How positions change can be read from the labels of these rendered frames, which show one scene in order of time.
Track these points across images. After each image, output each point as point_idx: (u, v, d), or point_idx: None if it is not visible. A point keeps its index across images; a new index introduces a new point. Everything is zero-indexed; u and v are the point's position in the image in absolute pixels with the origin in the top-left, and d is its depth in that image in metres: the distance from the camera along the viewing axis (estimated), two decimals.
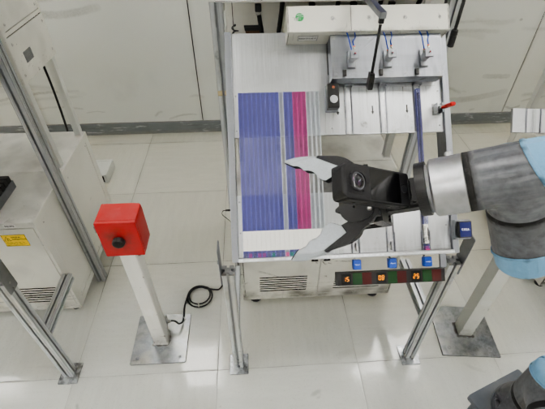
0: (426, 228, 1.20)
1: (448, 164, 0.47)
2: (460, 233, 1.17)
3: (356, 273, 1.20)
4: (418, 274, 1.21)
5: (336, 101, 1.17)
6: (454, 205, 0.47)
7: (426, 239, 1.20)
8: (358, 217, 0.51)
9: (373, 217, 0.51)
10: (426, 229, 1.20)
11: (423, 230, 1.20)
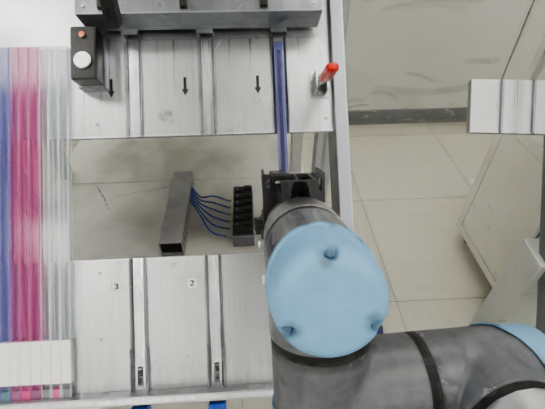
0: None
1: None
2: None
3: None
4: None
5: (90, 66, 0.54)
6: None
7: None
8: None
9: None
10: None
11: None
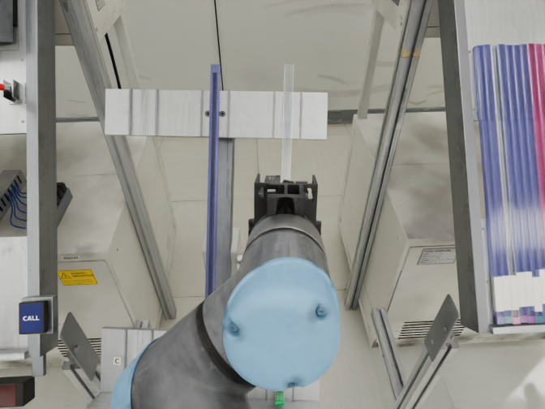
0: None
1: None
2: (19, 325, 0.62)
3: None
4: None
5: None
6: None
7: None
8: None
9: None
10: None
11: None
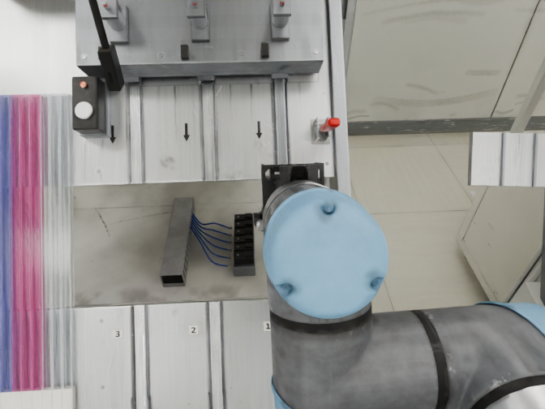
0: None
1: None
2: None
3: None
4: None
5: (92, 116, 0.54)
6: None
7: None
8: None
9: None
10: None
11: None
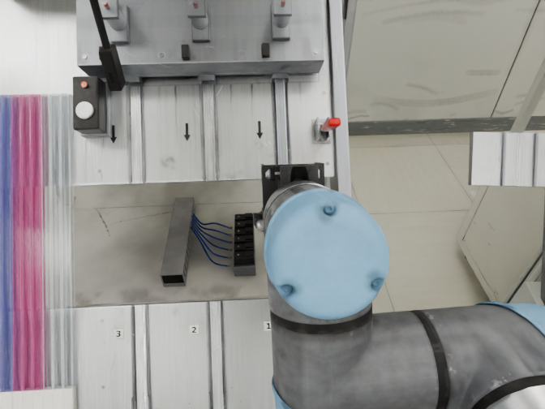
0: None
1: None
2: None
3: None
4: None
5: (92, 116, 0.54)
6: None
7: None
8: None
9: None
10: None
11: None
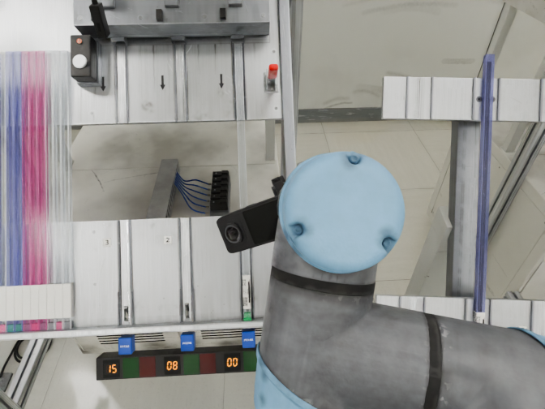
0: (480, 320, 0.65)
1: (277, 202, 0.35)
2: None
3: (129, 359, 0.71)
4: (235, 359, 0.72)
5: (86, 66, 0.68)
6: None
7: None
8: None
9: None
10: (481, 322, 0.65)
11: None
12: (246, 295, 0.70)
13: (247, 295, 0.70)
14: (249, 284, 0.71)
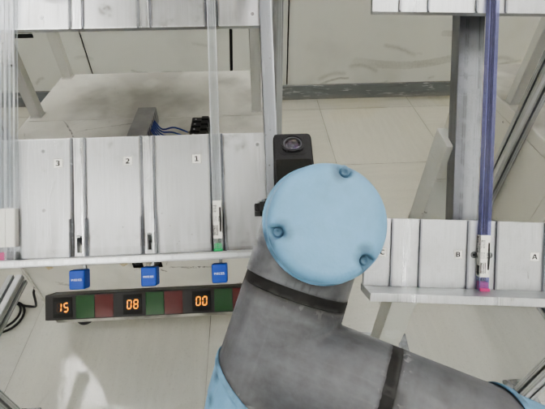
0: (485, 244, 0.56)
1: None
2: None
3: (83, 296, 0.62)
4: (205, 297, 0.63)
5: None
6: None
7: (484, 269, 0.56)
8: (266, 199, 0.47)
9: (264, 201, 0.45)
10: (487, 247, 0.56)
11: (479, 249, 0.56)
12: (217, 223, 0.61)
13: (218, 223, 0.61)
14: (220, 210, 0.62)
